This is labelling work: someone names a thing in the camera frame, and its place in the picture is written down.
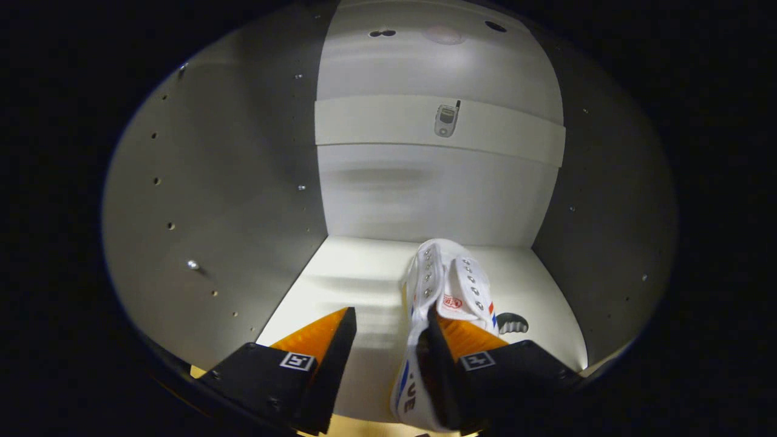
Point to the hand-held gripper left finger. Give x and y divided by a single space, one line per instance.
334 370

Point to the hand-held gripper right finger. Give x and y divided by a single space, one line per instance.
443 376

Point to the white canvas shoe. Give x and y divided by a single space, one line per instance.
449 279

